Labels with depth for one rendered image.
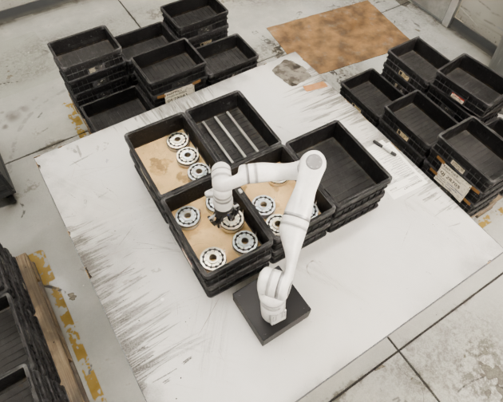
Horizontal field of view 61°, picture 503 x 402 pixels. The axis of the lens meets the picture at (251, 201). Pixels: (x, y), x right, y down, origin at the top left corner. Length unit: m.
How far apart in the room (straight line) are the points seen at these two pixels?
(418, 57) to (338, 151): 1.58
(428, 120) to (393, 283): 1.42
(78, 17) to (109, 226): 2.83
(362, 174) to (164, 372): 1.18
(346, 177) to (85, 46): 2.08
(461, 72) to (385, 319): 1.95
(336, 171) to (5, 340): 1.69
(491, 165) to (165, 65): 2.09
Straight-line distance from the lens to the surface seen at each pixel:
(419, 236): 2.07
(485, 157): 2.82
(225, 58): 3.23
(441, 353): 2.68
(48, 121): 3.59
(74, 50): 3.30
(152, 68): 3.02
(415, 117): 3.03
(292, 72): 2.62
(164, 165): 2.00
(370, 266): 1.93
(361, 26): 4.35
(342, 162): 2.04
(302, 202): 1.42
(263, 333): 1.67
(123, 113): 3.07
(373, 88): 3.30
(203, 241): 1.76
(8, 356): 2.30
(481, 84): 3.26
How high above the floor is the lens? 2.38
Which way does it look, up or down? 57 degrees down
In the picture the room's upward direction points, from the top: 2 degrees clockwise
